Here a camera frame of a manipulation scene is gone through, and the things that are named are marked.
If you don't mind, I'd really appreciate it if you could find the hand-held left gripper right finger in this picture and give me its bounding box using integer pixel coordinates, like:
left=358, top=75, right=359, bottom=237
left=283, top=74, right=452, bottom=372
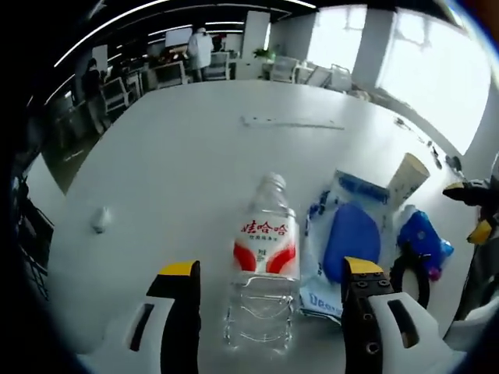
left=341, top=256, right=455, bottom=374

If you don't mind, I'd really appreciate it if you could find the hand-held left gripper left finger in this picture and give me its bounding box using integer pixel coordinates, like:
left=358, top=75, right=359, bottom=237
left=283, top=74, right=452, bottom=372
left=75, top=259, right=203, bottom=374

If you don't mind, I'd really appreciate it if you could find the blue tissue pack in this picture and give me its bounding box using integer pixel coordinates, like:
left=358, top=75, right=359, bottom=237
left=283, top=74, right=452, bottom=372
left=396, top=205, right=455, bottom=281

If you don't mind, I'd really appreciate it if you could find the white paper cup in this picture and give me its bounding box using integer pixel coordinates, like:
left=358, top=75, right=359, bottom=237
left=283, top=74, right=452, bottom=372
left=387, top=152, right=430, bottom=206

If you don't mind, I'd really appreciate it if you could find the clear pouch with blue pad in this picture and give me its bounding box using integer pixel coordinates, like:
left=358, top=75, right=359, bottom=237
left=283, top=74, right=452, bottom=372
left=299, top=168, right=391, bottom=324

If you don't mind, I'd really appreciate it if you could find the clear plastic water bottle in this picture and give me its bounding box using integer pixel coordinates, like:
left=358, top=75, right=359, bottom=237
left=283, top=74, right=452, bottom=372
left=222, top=171, right=301, bottom=356

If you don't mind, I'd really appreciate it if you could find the white table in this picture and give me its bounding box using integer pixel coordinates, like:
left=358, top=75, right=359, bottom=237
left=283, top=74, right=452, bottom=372
left=29, top=79, right=494, bottom=374

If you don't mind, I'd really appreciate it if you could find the white power strip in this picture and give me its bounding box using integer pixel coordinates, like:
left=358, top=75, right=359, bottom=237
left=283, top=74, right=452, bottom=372
left=239, top=115, right=346, bottom=131

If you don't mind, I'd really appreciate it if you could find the green potted plant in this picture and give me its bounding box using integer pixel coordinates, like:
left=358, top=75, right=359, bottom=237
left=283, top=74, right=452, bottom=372
left=253, top=45, right=280, bottom=63

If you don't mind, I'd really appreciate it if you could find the white display screen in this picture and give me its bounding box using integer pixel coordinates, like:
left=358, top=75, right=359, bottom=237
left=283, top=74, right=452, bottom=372
left=165, top=27, right=194, bottom=50

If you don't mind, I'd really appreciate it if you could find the curved ceiling light strip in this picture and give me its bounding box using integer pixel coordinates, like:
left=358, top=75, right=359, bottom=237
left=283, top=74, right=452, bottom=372
left=54, top=0, right=313, bottom=68

